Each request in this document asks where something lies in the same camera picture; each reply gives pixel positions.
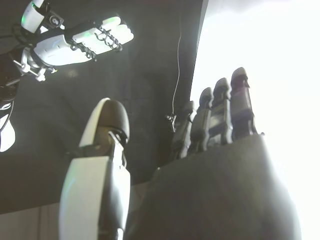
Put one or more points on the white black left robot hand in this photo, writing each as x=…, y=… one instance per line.
x=205, y=195

